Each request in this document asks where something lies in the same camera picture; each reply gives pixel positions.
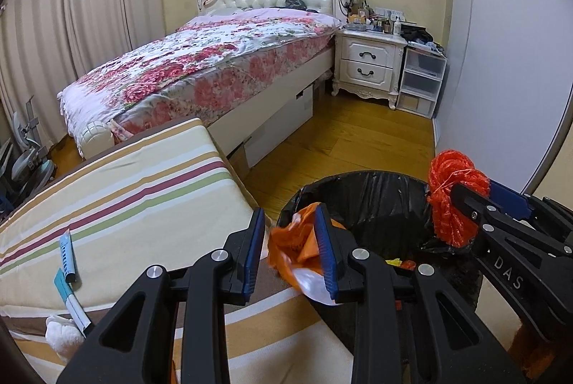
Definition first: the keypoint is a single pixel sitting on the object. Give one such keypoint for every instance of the red plastic scrap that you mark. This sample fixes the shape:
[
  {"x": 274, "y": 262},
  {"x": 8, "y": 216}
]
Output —
[{"x": 408, "y": 265}]

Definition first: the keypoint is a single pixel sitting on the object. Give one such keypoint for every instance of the pink floral blanket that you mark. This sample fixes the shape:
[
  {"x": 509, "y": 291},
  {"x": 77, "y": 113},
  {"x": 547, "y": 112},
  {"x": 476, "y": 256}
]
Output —
[{"x": 188, "y": 61}]

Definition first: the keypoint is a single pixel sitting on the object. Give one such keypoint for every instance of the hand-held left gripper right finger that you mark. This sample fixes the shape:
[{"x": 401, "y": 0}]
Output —
[{"x": 326, "y": 254}]

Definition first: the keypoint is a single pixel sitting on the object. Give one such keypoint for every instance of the blue paper sleeve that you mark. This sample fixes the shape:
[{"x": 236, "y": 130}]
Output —
[{"x": 68, "y": 256}]

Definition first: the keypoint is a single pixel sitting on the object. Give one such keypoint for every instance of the beige curtain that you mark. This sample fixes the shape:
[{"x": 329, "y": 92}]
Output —
[{"x": 89, "y": 8}]

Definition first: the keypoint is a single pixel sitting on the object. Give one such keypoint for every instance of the white wall socket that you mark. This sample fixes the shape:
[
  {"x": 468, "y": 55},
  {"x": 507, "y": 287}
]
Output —
[{"x": 391, "y": 13}]

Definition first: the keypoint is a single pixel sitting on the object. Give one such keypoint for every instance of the black bag lined bin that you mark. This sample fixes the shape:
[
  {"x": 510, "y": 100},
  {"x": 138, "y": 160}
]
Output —
[{"x": 380, "y": 202}]

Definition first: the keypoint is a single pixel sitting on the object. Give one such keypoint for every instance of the white tissue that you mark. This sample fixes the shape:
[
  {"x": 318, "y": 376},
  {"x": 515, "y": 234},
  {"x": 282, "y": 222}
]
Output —
[{"x": 62, "y": 334}]

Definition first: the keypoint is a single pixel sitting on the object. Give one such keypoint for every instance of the clear plastic drawer unit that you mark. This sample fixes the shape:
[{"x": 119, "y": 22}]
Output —
[{"x": 421, "y": 79}]

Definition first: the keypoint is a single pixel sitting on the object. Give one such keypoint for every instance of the pile of black items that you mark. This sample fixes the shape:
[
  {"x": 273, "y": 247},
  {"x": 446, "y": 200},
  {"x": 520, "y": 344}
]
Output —
[{"x": 418, "y": 35}]

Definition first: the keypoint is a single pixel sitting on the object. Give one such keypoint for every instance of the grey-blue desk chair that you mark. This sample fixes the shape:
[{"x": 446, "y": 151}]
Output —
[{"x": 31, "y": 160}]

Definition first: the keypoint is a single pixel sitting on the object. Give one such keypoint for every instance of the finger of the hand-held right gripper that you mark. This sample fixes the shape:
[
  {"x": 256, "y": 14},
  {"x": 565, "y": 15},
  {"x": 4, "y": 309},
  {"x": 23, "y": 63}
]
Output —
[
  {"x": 468, "y": 202},
  {"x": 510, "y": 198}
]

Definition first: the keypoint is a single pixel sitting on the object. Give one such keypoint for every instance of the white wardrobe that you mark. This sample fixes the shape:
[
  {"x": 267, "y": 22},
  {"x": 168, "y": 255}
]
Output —
[{"x": 501, "y": 52}]

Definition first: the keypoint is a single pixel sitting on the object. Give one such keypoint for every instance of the white nightstand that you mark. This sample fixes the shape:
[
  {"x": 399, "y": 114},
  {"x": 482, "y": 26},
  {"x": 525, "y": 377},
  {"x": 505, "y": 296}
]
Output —
[{"x": 367, "y": 61}]

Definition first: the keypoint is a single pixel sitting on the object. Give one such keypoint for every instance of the orange plastic bag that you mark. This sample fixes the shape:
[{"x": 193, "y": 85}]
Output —
[{"x": 293, "y": 243}]

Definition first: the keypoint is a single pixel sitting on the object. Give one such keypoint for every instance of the dark cloth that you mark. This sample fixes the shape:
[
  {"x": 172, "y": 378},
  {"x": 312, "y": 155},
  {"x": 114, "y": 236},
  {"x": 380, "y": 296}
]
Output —
[{"x": 295, "y": 1}]

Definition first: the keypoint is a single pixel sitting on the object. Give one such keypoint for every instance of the yellow foam net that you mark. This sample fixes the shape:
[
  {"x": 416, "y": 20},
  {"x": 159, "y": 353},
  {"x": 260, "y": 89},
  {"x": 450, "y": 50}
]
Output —
[{"x": 393, "y": 262}]

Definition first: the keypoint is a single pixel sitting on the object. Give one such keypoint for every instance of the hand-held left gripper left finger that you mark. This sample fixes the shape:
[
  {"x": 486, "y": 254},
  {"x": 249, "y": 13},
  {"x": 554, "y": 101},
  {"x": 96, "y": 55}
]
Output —
[{"x": 251, "y": 249}]

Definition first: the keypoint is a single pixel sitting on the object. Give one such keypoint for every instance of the striped mattress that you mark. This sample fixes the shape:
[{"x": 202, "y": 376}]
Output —
[{"x": 134, "y": 196}]

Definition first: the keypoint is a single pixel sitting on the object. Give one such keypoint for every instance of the cluster of small bottles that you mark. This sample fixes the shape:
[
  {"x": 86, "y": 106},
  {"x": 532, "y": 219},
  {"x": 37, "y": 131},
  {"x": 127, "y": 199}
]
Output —
[{"x": 367, "y": 19}]

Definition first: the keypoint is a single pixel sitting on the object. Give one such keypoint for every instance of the white storage box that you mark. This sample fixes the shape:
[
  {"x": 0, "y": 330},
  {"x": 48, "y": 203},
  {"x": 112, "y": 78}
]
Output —
[{"x": 282, "y": 128}]

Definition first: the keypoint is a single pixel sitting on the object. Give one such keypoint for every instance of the orange-red mesh net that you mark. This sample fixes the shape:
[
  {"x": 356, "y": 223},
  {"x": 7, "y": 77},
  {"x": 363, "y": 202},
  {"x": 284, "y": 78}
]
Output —
[{"x": 447, "y": 209}]

